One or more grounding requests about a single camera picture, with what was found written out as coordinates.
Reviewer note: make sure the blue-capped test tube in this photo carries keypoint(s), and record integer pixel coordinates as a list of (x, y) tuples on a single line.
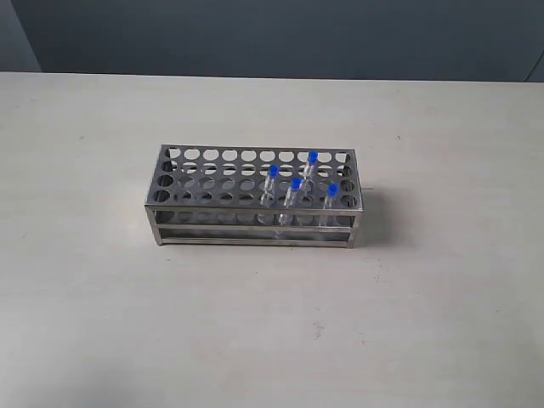
[(268, 195), (309, 169), (329, 199), (290, 199)]

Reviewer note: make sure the stainless steel test tube rack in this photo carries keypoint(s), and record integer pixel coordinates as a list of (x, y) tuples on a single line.
[(211, 195)]

